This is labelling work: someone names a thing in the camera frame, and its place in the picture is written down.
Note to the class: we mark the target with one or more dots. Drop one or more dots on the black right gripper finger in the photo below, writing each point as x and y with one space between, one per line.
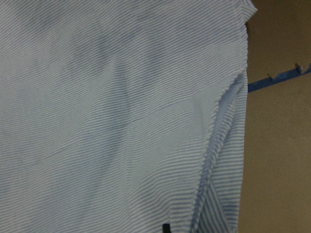
166 228

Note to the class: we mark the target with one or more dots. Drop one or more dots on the light blue striped shirt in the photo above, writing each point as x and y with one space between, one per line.
117 116

